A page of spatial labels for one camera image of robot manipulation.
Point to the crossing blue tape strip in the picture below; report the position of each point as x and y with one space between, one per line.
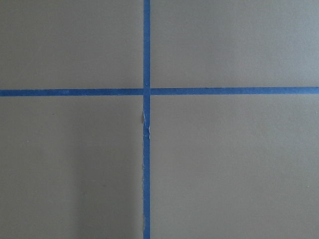
147 117

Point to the long blue tape strip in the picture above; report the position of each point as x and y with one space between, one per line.
160 91

